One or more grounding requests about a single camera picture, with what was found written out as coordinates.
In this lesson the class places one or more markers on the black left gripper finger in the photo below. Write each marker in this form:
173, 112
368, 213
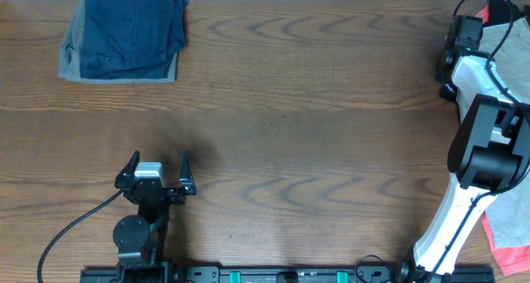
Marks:
185, 176
126, 177

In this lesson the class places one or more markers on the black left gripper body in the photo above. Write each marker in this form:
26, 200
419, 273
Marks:
173, 193

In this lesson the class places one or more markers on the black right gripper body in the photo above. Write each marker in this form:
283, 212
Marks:
448, 91

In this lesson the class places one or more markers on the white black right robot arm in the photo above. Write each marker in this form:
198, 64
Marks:
489, 156

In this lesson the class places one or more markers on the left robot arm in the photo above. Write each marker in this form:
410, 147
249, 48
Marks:
140, 237

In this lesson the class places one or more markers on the black garment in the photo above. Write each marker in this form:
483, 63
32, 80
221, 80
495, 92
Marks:
499, 13

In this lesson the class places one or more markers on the folded grey garment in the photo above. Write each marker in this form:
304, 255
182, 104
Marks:
69, 56

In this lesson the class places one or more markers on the folded dark blue garment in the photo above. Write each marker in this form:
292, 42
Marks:
131, 39

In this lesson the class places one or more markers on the red garment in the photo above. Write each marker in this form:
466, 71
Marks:
506, 220

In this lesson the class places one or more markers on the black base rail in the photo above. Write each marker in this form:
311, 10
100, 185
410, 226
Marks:
212, 274

